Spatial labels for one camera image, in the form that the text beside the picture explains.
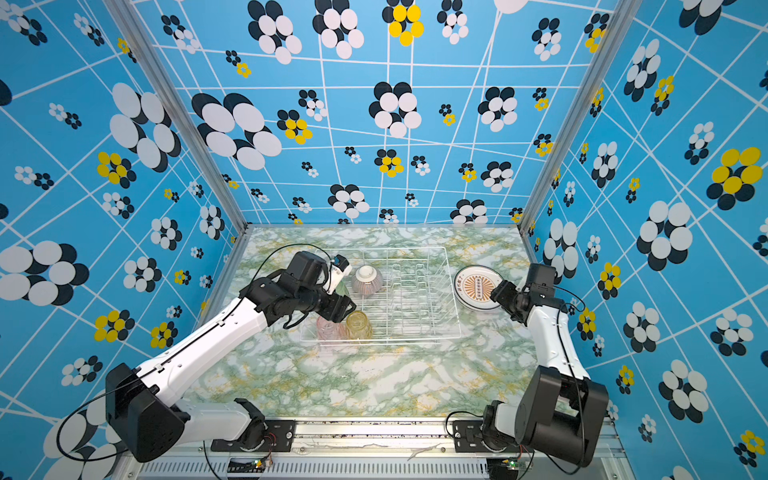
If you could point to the yellow glass tumbler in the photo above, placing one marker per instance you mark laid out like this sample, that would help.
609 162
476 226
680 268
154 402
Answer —
358 326

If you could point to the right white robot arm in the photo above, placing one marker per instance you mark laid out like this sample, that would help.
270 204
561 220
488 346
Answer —
562 410

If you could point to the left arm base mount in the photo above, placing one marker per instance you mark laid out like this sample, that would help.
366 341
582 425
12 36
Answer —
264 437

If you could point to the pink glass tumbler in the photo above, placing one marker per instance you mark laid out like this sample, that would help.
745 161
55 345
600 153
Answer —
330 331

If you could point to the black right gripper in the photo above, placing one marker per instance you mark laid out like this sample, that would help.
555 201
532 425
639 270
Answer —
502 294

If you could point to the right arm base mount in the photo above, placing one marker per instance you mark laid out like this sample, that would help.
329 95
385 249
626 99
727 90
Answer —
467 436

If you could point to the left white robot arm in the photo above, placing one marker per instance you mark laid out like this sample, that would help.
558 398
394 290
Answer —
144 405

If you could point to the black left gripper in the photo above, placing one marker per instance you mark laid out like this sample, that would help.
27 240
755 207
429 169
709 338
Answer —
339 307

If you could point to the green glass tumbler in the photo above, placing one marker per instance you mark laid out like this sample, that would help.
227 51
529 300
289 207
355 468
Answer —
341 290

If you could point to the white plate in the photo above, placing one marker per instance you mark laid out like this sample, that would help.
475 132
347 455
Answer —
473 286

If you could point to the white wire dish rack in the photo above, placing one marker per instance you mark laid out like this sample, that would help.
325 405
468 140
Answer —
416 305

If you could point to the striped ceramic bowl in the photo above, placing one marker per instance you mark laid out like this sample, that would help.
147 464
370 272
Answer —
367 280

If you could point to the aluminium front rail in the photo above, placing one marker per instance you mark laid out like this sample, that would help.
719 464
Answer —
375 448

